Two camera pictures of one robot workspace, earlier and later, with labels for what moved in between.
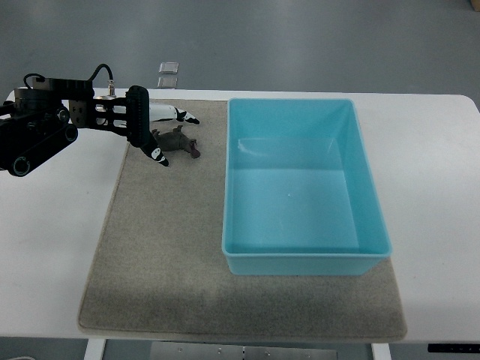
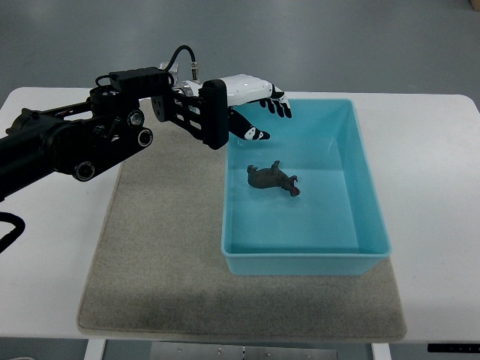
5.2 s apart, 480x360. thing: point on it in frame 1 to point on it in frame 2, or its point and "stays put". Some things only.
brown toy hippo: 175,140 to 272,177
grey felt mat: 157,265 stays put
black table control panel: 454,347 stays put
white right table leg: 381,351 stays put
